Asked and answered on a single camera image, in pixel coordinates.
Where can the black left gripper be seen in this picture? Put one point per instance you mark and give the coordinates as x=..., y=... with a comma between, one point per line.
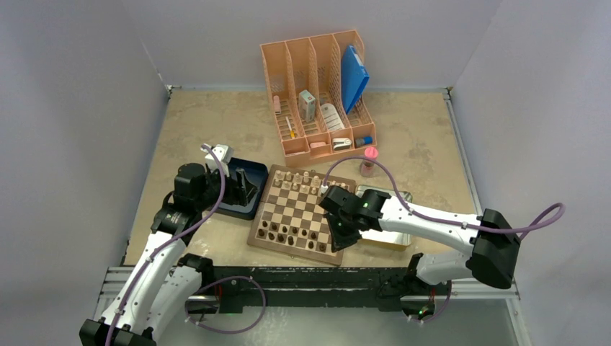
x=238, y=192

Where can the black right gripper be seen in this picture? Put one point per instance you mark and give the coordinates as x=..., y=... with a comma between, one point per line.
x=341, y=241

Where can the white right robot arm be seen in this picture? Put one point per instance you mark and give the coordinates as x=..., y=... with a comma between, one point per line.
x=478, y=248

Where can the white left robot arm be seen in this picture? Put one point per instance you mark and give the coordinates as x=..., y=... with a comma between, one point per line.
x=164, y=277

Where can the wooden chess board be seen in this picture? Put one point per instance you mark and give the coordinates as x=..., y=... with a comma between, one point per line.
x=304, y=212

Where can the light chess pieces row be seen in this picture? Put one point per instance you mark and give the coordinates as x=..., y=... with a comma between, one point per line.
x=289, y=184

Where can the dark blue tin tray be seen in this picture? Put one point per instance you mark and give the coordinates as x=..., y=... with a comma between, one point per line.
x=248, y=212

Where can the yellow pen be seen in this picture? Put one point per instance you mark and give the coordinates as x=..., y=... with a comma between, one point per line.
x=290, y=127

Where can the pink cap bottle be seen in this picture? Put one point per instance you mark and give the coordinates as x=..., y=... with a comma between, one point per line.
x=367, y=166

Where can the white stapler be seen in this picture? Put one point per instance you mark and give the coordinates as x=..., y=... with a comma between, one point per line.
x=340, y=144

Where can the blue cap glue stick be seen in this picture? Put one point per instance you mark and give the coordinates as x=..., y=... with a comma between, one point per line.
x=363, y=141

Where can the white red small box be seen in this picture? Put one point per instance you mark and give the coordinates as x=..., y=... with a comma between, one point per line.
x=306, y=106

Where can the white labelled packet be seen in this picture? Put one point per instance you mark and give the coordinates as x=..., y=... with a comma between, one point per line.
x=331, y=117

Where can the orange file organizer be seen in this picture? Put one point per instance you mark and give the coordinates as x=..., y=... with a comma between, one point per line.
x=313, y=63

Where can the blue folder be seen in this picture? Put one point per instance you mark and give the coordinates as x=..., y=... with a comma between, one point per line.
x=354, y=78

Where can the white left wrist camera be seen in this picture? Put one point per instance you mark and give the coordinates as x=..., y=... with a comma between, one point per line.
x=220, y=152

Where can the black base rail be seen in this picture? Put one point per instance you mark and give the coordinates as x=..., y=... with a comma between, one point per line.
x=387, y=289

